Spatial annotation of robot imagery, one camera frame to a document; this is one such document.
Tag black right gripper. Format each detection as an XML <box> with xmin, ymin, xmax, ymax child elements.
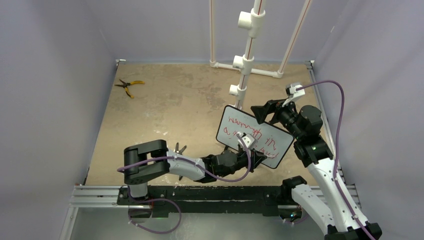
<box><xmin>251</xmin><ymin>96</ymin><xmax>305</xmax><ymax>140</ymax></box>

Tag small black-framed whiteboard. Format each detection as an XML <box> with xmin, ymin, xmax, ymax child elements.
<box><xmin>215</xmin><ymin>105</ymin><xmax>294</xmax><ymax>169</ymax></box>

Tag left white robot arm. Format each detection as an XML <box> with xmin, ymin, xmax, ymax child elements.
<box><xmin>117</xmin><ymin>139</ymin><xmax>267</xmax><ymax>205</ymax></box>

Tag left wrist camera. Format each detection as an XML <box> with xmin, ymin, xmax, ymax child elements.
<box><xmin>236</xmin><ymin>131</ymin><xmax>258</xmax><ymax>153</ymax></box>

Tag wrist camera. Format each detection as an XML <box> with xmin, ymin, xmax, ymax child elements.
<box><xmin>236</xmin><ymin>131</ymin><xmax>258</xmax><ymax>153</ymax></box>
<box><xmin>282</xmin><ymin>82</ymin><xmax>306</xmax><ymax>107</ymax></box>

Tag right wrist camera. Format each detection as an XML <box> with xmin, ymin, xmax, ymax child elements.
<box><xmin>282</xmin><ymin>82</ymin><xmax>306</xmax><ymax>107</ymax></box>

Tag black handled pliers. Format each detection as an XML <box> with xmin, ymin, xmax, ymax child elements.
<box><xmin>173</xmin><ymin>142</ymin><xmax>188</xmax><ymax>181</ymax></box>

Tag white PVC pipe frame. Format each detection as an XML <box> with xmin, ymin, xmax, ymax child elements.
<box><xmin>208</xmin><ymin>0</ymin><xmax>312</xmax><ymax>109</ymax></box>

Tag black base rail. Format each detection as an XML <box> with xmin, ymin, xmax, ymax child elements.
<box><xmin>117</xmin><ymin>185</ymin><xmax>302</xmax><ymax>218</ymax></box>

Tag yellow handled needle-nose pliers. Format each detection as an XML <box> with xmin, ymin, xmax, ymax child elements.
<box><xmin>114</xmin><ymin>79</ymin><xmax>145</xmax><ymax>99</ymax></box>

